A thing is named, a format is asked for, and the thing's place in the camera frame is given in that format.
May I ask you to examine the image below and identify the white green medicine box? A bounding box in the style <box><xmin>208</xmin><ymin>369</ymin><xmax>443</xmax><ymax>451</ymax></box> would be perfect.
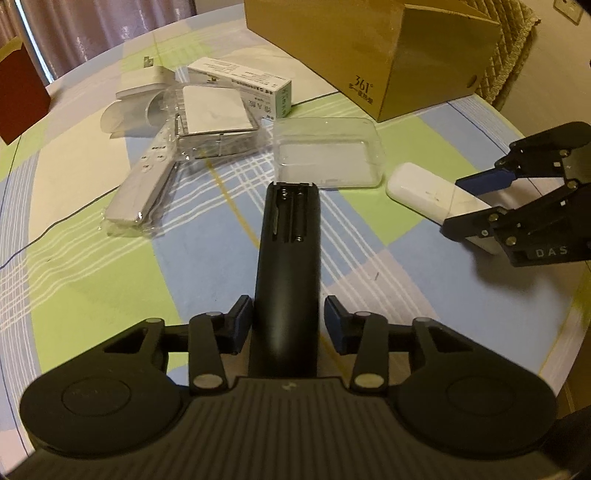
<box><xmin>188</xmin><ymin>57</ymin><xmax>293</xmax><ymax>121</ymax></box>

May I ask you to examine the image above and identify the white remote in bag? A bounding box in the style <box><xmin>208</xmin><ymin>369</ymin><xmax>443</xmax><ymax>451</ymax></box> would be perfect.
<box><xmin>101</xmin><ymin>120</ymin><xmax>176</xmax><ymax>237</ymax></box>

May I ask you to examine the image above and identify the plaid tablecloth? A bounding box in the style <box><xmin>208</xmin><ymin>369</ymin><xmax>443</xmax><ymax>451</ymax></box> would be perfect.
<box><xmin>1</xmin><ymin>6</ymin><xmax>590</xmax><ymax>471</ymax></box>

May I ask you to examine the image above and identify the dark red paper bag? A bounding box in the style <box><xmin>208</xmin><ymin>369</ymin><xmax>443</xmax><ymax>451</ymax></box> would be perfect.
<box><xmin>0</xmin><ymin>37</ymin><xmax>51</xmax><ymax>145</ymax></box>

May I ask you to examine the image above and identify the black remote control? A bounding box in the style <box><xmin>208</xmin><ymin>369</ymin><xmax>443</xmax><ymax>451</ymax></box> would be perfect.
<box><xmin>249</xmin><ymin>182</ymin><xmax>321</xmax><ymax>379</ymax></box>

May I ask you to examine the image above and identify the brown cardboard box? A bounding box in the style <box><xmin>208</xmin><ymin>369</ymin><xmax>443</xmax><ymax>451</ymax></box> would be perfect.
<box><xmin>245</xmin><ymin>1</ymin><xmax>501</xmax><ymax>122</ymax></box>

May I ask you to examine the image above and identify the purple curtain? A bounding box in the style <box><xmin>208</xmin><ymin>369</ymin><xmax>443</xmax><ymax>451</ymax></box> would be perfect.
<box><xmin>1</xmin><ymin>0</ymin><xmax>197</xmax><ymax>84</ymax></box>

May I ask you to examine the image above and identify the clear plastic tray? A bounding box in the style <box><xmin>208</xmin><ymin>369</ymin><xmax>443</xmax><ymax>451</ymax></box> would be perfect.
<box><xmin>273</xmin><ymin>117</ymin><xmax>385</xmax><ymax>189</ymax></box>

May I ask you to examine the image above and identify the white square box in packaging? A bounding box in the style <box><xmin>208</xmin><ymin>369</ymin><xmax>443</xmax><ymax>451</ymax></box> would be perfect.
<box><xmin>163</xmin><ymin>84</ymin><xmax>270</xmax><ymax>161</ymax></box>

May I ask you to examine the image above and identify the white plug adapter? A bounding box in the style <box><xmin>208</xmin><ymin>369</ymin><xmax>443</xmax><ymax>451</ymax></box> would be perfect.
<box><xmin>100</xmin><ymin>65</ymin><xmax>176</xmax><ymax>137</ymax></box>

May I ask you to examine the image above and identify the wall power socket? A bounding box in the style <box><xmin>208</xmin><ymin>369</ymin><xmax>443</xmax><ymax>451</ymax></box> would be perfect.
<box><xmin>553</xmin><ymin>0</ymin><xmax>583</xmax><ymax>25</ymax></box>

